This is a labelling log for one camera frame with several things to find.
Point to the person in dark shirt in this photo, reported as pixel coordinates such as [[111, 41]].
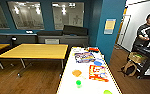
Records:
[[146, 33]]

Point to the yellow wall poster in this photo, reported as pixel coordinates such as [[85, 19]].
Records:
[[109, 26]]

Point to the brown bag on floor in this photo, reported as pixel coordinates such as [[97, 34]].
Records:
[[128, 69]]

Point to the small white table item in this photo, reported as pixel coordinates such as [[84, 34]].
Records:
[[78, 49]]

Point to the colourful board game box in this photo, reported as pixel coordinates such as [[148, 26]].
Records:
[[84, 57], [98, 73]]

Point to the cardboard box on cart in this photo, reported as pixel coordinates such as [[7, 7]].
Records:
[[137, 57]]

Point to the small red flat item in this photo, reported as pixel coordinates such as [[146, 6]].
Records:
[[93, 49]]

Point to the round blue plate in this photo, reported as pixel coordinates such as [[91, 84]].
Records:
[[98, 62]]

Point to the long dark grey sofa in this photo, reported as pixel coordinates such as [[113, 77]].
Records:
[[31, 36]]

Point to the yellow white game table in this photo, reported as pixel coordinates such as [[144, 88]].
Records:
[[91, 85]]

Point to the white sofa label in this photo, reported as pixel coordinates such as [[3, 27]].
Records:
[[52, 41]]

